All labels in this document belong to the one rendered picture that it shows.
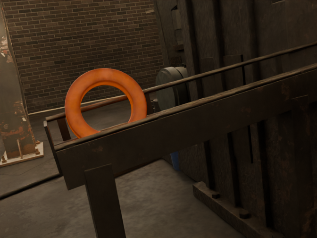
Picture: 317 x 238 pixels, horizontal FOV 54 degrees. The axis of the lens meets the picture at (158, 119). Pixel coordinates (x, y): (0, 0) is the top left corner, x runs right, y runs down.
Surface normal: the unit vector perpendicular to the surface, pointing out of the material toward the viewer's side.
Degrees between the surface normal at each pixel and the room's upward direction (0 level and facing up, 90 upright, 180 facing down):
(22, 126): 91
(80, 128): 69
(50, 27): 90
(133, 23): 90
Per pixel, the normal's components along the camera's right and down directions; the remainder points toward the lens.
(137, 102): 0.25, -0.21
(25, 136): 0.35, 0.14
